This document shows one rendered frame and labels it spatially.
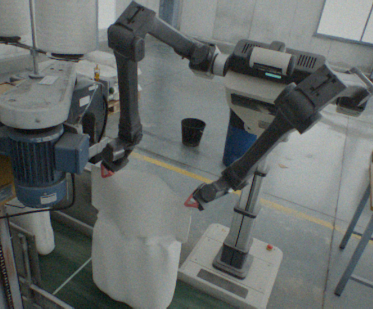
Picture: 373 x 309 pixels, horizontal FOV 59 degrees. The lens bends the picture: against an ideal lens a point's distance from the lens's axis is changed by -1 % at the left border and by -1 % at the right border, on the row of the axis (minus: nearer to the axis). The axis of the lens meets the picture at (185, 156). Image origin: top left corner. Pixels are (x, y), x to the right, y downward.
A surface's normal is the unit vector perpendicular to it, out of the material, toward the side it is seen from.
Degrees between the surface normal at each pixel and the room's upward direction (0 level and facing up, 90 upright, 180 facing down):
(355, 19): 90
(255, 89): 40
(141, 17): 48
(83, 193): 90
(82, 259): 0
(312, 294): 0
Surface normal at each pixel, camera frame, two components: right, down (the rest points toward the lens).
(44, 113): 0.62, 0.46
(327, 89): -0.34, -0.08
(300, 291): 0.12, -0.87
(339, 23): -0.44, 0.39
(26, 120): 0.18, 0.50
